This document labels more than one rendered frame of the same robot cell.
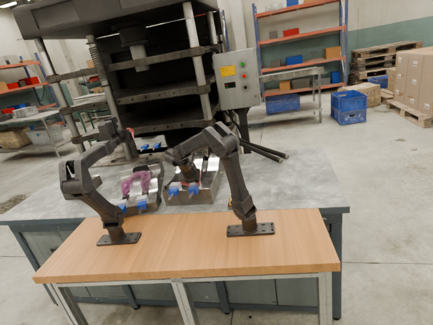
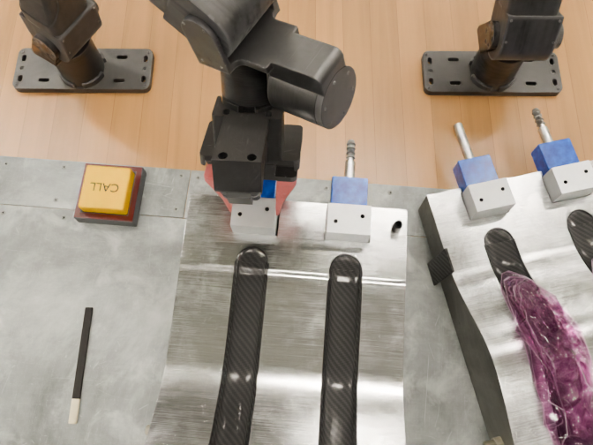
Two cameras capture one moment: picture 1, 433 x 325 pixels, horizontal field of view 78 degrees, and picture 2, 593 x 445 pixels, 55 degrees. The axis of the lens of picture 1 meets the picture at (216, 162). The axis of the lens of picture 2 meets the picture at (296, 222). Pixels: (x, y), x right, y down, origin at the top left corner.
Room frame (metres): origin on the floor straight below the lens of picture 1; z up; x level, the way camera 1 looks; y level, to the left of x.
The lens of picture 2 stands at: (1.46, 0.13, 1.52)
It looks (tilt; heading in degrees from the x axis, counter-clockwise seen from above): 71 degrees down; 170
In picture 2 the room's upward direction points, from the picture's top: straight up
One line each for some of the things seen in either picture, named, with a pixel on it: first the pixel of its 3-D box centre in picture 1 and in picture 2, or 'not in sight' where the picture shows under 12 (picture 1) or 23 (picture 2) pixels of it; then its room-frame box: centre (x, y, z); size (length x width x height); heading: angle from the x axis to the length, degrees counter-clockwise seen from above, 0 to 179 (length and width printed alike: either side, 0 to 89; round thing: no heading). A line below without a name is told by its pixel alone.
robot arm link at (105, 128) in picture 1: (105, 136); not in sight; (1.21, 0.47, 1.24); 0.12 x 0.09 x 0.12; 169
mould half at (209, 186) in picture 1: (198, 171); (279, 422); (1.46, 0.12, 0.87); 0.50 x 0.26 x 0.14; 165
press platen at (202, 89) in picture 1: (153, 98); not in sight; (2.46, 0.45, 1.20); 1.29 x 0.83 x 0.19; 75
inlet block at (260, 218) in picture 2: (193, 191); (258, 181); (1.18, 0.14, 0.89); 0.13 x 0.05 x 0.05; 165
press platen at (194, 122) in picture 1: (160, 124); not in sight; (2.46, 0.45, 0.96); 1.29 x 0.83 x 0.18; 75
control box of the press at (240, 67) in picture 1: (246, 146); not in sight; (2.08, -0.27, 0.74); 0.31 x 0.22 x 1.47; 75
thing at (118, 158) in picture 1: (163, 145); not in sight; (2.46, 0.46, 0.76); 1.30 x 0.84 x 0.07; 75
